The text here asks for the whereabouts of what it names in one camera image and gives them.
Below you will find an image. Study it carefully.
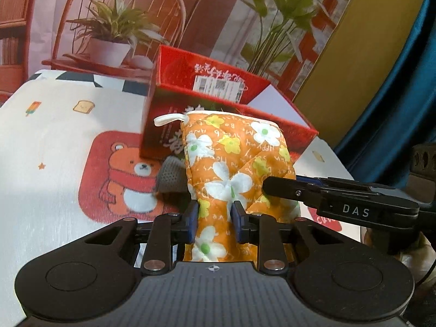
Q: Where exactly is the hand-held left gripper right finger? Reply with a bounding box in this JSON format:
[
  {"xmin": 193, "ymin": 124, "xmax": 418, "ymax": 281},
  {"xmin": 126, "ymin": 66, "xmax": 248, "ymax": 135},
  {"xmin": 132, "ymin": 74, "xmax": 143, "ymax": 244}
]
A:
[{"xmin": 230, "ymin": 201, "xmax": 342, "ymax": 275}]

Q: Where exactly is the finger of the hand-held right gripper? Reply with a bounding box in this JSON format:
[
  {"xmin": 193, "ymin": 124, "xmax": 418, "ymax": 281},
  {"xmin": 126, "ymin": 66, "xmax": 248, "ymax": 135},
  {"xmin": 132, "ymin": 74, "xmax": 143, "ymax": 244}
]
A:
[
  {"xmin": 262, "ymin": 176, "xmax": 420, "ymax": 227},
  {"xmin": 295, "ymin": 174, "xmax": 397, "ymax": 192}
]

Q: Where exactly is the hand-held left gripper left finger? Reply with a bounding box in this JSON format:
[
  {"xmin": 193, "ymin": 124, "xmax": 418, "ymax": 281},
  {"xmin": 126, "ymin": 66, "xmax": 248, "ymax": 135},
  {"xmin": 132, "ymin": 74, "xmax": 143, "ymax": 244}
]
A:
[{"xmin": 84, "ymin": 199, "xmax": 200, "ymax": 276}]

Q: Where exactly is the orange floral oven mitt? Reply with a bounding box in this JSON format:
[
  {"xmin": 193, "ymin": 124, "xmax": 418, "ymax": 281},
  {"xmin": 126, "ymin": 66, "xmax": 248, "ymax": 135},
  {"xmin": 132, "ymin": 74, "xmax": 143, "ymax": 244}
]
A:
[{"xmin": 154, "ymin": 109, "xmax": 301, "ymax": 264}]

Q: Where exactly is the red cardboard box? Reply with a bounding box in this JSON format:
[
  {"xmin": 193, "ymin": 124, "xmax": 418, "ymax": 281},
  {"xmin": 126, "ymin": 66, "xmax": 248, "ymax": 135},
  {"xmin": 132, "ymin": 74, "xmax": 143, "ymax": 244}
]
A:
[{"xmin": 139, "ymin": 44, "xmax": 319, "ymax": 165}]

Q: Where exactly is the grey knitted cloth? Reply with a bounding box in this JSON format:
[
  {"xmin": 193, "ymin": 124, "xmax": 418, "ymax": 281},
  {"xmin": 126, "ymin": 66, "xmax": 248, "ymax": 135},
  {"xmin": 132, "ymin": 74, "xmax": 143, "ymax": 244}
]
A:
[{"xmin": 155, "ymin": 156, "xmax": 190, "ymax": 195}]

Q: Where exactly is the blue curtain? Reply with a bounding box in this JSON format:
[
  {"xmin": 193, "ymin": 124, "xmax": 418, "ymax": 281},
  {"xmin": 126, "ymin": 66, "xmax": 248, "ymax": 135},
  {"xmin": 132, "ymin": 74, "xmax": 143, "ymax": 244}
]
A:
[{"xmin": 334, "ymin": 0, "xmax": 436, "ymax": 182}]

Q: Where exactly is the bear print blanket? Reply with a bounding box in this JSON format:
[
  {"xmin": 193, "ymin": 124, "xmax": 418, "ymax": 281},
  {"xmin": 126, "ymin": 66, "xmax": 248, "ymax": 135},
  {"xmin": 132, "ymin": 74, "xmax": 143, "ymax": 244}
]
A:
[{"xmin": 0, "ymin": 69, "xmax": 362, "ymax": 327}]

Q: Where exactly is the wall poster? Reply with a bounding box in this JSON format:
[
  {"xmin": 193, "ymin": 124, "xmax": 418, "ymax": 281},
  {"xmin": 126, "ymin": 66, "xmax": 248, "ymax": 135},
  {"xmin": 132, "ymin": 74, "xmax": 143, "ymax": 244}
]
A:
[{"xmin": 0, "ymin": 0, "xmax": 366, "ymax": 103}]

